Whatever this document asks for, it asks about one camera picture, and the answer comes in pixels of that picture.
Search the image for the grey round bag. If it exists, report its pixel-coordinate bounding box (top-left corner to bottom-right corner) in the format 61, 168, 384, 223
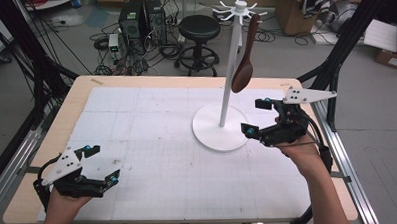
328, 0, 360, 32

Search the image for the person's left hand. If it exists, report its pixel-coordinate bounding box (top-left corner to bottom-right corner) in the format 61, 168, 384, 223
45, 189, 94, 224

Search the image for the small grey power box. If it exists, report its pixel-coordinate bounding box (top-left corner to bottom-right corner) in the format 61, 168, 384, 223
108, 33, 120, 53

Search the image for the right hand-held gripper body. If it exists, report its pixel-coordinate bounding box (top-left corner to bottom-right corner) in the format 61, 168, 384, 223
256, 84, 340, 148

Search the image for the white grid mat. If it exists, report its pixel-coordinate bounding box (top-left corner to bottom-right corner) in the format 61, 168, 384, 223
32, 79, 313, 224

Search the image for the black metal frame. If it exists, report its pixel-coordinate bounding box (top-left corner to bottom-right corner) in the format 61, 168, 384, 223
0, 0, 84, 190
294, 0, 397, 134

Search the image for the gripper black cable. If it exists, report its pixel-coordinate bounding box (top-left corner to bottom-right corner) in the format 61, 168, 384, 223
299, 108, 335, 176
32, 154, 64, 212

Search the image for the black round stool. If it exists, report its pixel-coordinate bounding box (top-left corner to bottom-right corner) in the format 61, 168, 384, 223
172, 13, 223, 79

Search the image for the small cardboard box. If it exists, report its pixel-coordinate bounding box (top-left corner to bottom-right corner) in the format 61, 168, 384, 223
373, 48, 397, 75

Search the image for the aluminium rail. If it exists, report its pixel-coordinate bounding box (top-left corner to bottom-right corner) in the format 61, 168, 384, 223
0, 126, 47, 217
307, 94, 381, 224

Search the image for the person's right hand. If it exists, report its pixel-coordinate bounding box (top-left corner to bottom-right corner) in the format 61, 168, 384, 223
276, 140, 324, 181

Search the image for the large cardboard box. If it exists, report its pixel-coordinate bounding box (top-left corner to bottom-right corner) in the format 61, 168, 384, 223
275, 0, 320, 37

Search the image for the coiled black floor cable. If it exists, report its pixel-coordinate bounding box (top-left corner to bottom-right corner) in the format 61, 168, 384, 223
250, 28, 279, 44

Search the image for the white hook rack stand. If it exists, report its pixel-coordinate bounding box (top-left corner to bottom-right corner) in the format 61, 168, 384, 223
187, 0, 273, 154

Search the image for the black computer tower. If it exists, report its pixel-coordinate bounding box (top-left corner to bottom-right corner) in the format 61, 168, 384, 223
145, 0, 168, 47
117, 0, 149, 47

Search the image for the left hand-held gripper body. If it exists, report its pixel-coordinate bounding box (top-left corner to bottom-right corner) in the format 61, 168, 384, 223
39, 144, 105, 201

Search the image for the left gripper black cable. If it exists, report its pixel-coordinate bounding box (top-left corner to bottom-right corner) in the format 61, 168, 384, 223
32, 154, 64, 212

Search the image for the white foam sheet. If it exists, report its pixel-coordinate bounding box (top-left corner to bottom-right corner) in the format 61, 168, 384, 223
362, 18, 397, 54

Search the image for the brown wooden spoon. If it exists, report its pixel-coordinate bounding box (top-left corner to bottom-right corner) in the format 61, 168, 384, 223
228, 13, 264, 94

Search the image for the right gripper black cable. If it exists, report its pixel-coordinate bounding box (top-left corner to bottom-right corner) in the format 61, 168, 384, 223
299, 108, 335, 176

